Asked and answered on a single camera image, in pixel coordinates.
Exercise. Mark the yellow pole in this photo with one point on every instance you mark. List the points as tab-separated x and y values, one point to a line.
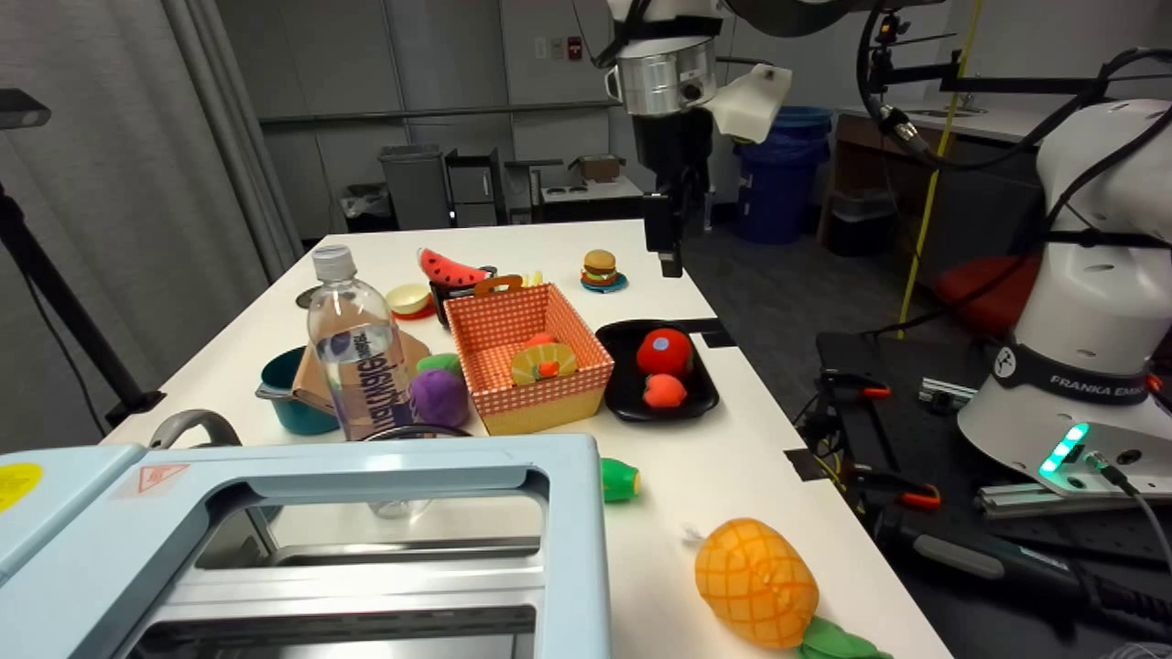
934	197

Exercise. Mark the grey curtain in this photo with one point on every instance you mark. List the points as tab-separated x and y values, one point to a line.
124	184

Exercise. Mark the clear plastic water bottle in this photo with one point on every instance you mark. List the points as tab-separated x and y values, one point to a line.
357	352

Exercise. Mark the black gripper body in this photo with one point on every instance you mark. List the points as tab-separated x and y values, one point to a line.
675	152

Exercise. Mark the small yellow toy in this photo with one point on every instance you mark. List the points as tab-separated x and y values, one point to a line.
408	297

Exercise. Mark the white wrist-mounted camera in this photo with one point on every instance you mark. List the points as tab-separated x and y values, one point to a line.
750	104

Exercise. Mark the black tool with grey grip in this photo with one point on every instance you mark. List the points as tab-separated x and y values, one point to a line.
974	562

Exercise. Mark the aluminium rail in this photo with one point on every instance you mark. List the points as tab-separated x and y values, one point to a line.
1011	495

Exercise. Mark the red wall alarm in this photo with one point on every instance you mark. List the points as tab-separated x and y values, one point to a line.
572	51

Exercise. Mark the red round toy fruit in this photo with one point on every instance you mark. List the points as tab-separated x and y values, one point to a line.
663	352

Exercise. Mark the black tape piece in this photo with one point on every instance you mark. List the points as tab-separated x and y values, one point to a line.
721	336
804	462

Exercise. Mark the light blue box appliance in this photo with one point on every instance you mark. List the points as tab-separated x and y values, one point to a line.
304	480

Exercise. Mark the orange checkered cardboard box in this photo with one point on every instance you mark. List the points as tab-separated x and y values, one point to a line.
536	407

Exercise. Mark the black camera tripod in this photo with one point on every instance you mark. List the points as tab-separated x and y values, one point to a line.
59	305

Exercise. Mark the blue trash bin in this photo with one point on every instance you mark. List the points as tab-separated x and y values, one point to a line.
783	184

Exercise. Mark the small blue plate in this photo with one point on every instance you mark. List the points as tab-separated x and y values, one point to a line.
607	289

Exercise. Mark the orange-red round toy fruit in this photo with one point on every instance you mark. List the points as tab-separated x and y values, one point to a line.
663	391

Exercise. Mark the teal bowl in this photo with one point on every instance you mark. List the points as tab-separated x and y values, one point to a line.
291	406

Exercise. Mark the red chair seat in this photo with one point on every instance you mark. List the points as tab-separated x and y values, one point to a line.
984	294

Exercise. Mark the toy burger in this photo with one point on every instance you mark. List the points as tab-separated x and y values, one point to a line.
600	264

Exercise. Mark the purple plush ball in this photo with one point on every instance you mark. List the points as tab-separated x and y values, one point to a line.
441	396

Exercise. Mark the background work desk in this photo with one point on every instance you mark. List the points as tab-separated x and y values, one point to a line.
902	135

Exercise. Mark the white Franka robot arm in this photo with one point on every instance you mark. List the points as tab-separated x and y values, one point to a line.
1100	305

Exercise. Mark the green and yellow corn toy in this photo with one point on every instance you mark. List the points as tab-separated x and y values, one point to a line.
620	480

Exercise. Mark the orange plush pineapple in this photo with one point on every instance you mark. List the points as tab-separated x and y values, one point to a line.
757	586

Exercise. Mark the black plastic tray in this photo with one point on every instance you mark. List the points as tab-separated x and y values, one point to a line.
629	378

